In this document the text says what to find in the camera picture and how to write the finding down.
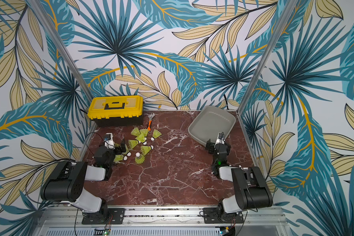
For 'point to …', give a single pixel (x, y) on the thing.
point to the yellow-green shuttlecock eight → (124, 156)
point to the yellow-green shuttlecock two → (145, 149)
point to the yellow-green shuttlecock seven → (139, 159)
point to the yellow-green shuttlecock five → (144, 132)
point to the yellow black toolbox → (116, 111)
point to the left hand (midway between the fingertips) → (116, 140)
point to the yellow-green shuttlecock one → (156, 133)
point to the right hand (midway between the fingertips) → (219, 141)
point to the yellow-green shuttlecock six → (132, 143)
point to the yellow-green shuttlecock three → (141, 138)
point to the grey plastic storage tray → (211, 121)
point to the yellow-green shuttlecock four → (135, 131)
